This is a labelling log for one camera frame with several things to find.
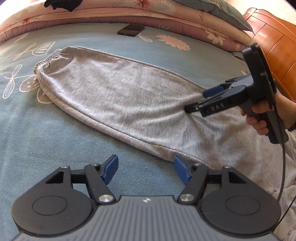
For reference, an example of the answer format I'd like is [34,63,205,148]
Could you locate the black garment on quilt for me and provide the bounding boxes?
[44,0,82,12]

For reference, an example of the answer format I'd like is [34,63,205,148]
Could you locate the pink floral folded quilt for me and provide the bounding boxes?
[1,1,254,52]

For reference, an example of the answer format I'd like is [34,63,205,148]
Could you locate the blue floral bed sheet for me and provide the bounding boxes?
[1,23,248,240]

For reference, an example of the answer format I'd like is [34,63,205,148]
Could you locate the orange wooden headboard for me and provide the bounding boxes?
[244,8,296,101]

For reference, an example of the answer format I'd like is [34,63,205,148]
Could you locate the black smartphone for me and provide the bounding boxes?
[117,24,145,37]

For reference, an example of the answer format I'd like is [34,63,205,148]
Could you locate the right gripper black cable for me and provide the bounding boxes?
[269,78,287,232]

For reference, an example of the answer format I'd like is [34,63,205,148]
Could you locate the grey sweatpants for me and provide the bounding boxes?
[34,47,295,240]

